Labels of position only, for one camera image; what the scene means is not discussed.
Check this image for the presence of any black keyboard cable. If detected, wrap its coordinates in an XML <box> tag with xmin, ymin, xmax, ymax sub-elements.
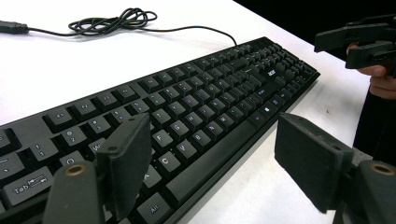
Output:
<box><xmin>0</xmin><ymin>7</ymin><xmax>238</xmax><ymax>47</ymax></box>

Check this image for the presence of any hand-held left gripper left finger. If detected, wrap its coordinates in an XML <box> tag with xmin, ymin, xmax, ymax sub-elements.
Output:
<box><xmin>95</xmin><ymin>112</ymin><xmax>154</xmax><ymax>222</ymax></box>

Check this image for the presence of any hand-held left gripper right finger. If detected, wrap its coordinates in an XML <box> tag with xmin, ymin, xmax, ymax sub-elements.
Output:
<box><xmin>274</xmin><ymin>111</ymin><xmax>355</xmax><ymax>215</ymax></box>

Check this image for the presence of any black computer keyboard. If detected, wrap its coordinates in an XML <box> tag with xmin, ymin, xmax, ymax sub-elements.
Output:
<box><xmin>0</xmin><ymin>35</ymin><xmax>321</xmax><ymax>224</ymax></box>

